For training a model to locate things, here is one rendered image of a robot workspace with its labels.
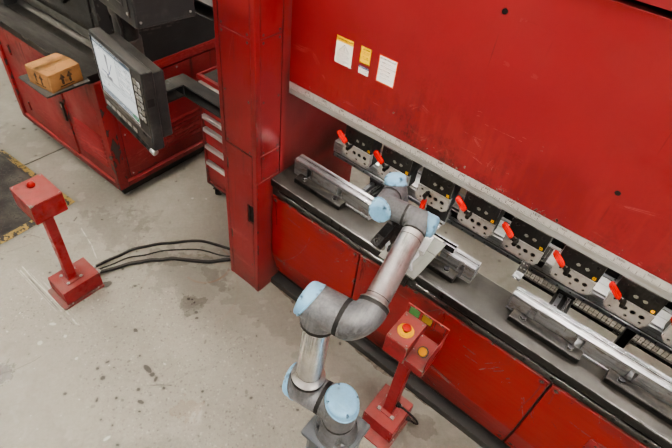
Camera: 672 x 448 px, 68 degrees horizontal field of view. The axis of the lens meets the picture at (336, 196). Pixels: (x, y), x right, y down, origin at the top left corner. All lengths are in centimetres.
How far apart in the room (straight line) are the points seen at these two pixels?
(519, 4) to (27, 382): 283
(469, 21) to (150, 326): 235
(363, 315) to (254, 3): 124
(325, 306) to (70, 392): 189
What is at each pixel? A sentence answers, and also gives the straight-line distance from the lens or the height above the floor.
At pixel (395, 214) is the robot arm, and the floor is 149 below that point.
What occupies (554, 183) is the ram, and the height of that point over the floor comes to 155.
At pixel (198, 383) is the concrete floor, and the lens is 292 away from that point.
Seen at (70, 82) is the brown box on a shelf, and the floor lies 101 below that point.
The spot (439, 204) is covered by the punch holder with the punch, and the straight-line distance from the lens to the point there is 211.
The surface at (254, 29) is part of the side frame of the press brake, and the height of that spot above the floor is 171.
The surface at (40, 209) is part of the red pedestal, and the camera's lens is 282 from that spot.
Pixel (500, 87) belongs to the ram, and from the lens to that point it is 177.
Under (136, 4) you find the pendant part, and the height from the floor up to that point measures 184.
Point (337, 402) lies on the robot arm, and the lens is 175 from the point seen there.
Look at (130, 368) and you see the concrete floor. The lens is 304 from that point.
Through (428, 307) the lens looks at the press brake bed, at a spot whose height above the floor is 73.
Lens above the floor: 258
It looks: 42 degrees down
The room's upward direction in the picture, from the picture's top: 7 degrees clockwise
